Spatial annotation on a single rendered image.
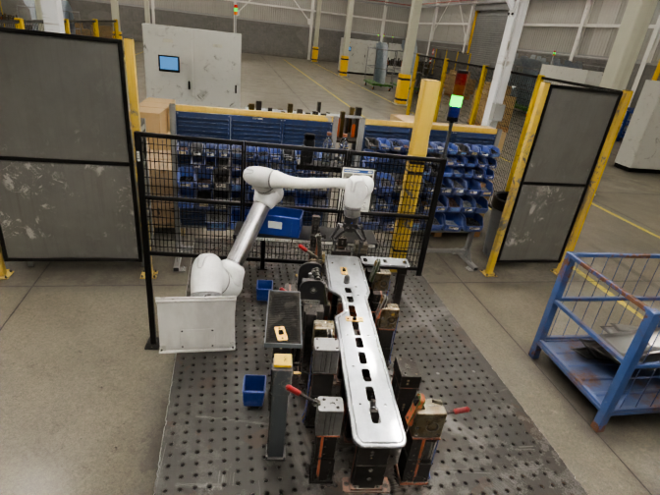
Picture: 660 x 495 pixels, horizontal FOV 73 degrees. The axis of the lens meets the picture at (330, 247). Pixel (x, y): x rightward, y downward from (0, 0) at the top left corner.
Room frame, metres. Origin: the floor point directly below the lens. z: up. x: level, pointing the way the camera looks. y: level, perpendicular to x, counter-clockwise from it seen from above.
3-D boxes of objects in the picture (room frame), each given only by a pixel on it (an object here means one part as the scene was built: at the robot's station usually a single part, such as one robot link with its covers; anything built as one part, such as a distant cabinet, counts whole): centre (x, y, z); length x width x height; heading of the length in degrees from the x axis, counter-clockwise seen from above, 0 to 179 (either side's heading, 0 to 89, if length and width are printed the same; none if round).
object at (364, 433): (1.74, -0.16, 1.00); 1.38 x 0.22 x 0.02; 7
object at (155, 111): (6.30, 2.43, 0.52); 1.20 x 0.80 x 1.05; 11
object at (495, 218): (4.96, -2.04, 0.36); 0.50 x 0.50 x 0.73
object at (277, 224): (2.60, 0.35, 1.10); 0.30 x 0.17 x 0.13; 88
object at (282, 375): (1.23, 0.12, 0.92); 0.08 x 0.08 x 0.44; 7
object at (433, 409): (1.20, -0.41, 0.88); 0.15 x 0.11 x 0.36; 97
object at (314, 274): (1.83, 0.06, 0.94); 0.18 x 0.13 x 0.49; 7
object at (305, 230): (2.63, 0.16, 1.02); 0.90 x 0.22 x 0.03; 97
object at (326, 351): (1.41, -0.03, 0.90); 0.13 x 0.10 x 0.41; 97
